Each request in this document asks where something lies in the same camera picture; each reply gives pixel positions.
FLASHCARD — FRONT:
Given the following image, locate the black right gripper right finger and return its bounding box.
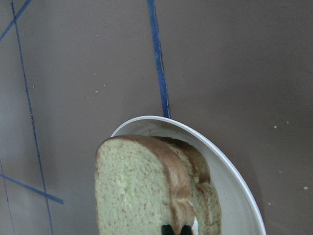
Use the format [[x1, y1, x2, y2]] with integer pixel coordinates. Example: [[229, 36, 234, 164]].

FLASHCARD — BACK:
[[180, 225, 192, 235]]

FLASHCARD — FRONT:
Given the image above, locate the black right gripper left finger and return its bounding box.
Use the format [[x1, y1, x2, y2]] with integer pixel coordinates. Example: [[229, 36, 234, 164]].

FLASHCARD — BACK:
[[161, 225, 174, 235]]

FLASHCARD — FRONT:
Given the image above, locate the bread slice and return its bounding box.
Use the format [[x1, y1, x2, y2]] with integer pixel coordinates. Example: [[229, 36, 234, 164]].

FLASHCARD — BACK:
[[155, 137, 222, 235], [94, 135, 195, 235]]

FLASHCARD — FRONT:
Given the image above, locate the white plate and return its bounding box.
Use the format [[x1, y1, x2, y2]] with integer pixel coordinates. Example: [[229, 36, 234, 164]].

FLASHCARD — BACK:
[[112, 116, 266, 235]]

